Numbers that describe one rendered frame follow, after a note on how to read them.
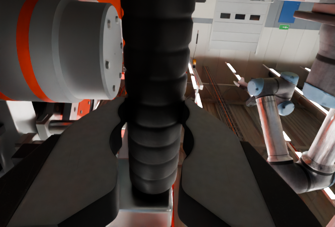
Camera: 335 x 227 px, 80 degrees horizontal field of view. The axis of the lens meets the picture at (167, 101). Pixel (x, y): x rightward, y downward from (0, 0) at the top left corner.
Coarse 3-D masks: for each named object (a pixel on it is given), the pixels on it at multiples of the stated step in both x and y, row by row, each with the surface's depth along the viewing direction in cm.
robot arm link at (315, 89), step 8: (320, 64) 57; (328, 64) 55; (312, 72) 60; (320, 72) 57; (328, 72) 55; (312, 80) 59; (320, 80) 57; (328, 80) 56; (304, 88) 63; (312, 88) 59; (320, 88) 57; (328, 88) 56; (312, 96) 60; (320, 96) 58; (328, 96) 57; (320, 104) 59; (328, 104) 58
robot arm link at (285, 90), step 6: (282, 72) 91; (288, 72) 91; (276, 78) 88; (282, 78) 89; (288, 78) 87; (294, 78) 87; (282, 84) 87; (288, 84) 88; (294, 84) 88; (282, 90) 88; (288, 90) 89; (294, 90) 91; (276, 96) 93; (282, 96) 91; (288, 96) 91
